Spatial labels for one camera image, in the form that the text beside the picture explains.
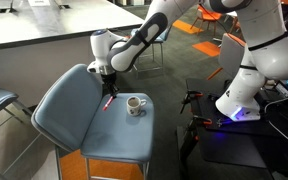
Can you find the grey top kitchen island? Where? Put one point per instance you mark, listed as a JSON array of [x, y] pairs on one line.
[[50, 26]]

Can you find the white round table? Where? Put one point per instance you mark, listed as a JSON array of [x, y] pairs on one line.
[[232, 14]]

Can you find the black countertop power outlet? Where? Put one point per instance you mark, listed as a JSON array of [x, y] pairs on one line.
[[65, 6], [4, 10]]

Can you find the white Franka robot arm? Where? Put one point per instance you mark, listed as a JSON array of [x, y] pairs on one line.
[[267, 53]]

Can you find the orange black bar clamp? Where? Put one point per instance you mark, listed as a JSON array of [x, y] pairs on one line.
[[194, 94], [204, 120]]

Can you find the white patterned ceramic mug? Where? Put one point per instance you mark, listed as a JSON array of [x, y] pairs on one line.
[[133, 110]]

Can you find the white paper sheet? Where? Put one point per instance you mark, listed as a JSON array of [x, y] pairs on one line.
[[39, 2]]

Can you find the red marker pen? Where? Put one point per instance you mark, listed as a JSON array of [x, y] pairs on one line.
[[108, 103]]

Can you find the grey chair with orange edge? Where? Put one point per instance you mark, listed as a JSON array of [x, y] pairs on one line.
[[230, 55]]

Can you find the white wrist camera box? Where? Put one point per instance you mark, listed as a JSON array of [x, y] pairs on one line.
[[93, 68]]

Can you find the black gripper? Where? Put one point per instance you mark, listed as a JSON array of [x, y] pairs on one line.
[[109, 79]]

